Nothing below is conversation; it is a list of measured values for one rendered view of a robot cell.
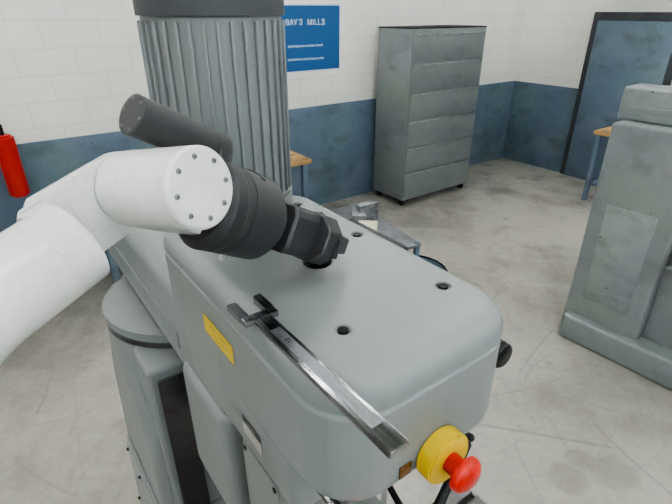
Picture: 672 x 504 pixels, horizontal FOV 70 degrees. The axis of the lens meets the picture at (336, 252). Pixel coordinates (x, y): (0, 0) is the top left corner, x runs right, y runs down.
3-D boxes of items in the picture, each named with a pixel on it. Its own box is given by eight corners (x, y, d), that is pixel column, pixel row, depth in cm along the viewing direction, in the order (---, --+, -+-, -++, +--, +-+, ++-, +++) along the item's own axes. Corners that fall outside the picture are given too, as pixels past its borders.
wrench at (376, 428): (419, 441, 35) (420, 433, 35) (379, 468, 33) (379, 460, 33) (260, 298, 53) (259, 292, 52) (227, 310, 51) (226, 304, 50)
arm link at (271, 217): (251, 256, 60) (172, 240, 51) (275, 183, 60) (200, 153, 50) (326, 289, 53) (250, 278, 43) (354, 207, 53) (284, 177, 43)
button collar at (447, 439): (465, 466, 52) (472, 426, 49) (426, 495, 49) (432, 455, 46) (451, 454, 54) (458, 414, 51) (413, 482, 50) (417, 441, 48)
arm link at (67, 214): (221, 201, 42) (97, 302, 34) (159, 200, 47) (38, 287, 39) (187, 132, 39) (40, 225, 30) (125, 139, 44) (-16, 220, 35)
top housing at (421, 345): (507, 414, 59) (531, 305, 52) (335, 537, 45) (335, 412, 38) (302, 266, 93) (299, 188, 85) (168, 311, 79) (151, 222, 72)
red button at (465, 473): (483, 484, 49) (489, 457, 47) (457, 506, 47) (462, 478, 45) (458, 462, 51) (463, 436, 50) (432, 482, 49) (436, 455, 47)
